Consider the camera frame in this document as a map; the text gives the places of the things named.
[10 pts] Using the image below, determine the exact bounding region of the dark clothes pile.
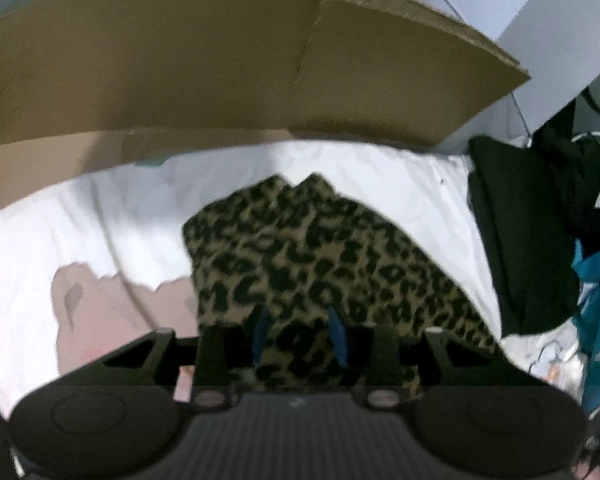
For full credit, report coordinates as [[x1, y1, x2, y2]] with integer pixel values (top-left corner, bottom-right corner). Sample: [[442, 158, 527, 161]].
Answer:
[[530, 74, 600, 257]]

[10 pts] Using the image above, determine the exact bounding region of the brown cardboard sheet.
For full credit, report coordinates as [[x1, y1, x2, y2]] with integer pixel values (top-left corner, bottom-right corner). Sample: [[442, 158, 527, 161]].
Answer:
[[0, 0, 532, 218]]

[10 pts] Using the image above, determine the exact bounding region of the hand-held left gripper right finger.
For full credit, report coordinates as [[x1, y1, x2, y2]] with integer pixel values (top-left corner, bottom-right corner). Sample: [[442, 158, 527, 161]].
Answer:
[[325, 304, 537, 408]]

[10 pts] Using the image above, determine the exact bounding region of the white printed blanket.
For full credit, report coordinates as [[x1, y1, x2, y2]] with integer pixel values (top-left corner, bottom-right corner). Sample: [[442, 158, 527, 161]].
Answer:
[[0, 140, 581, 418]]

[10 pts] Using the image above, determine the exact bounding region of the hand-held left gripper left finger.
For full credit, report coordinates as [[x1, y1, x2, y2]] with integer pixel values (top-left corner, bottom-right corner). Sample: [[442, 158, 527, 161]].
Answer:
[[62, 304, 272, 408]]

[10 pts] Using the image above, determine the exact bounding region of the black garment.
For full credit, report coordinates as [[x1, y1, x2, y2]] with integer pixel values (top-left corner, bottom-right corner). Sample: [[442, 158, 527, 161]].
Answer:
[[467, 135, 581, 337]]

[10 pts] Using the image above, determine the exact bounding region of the leopard print garment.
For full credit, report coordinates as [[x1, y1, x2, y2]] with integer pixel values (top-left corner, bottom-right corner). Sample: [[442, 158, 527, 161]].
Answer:
[[182, 174, 504, 394]]

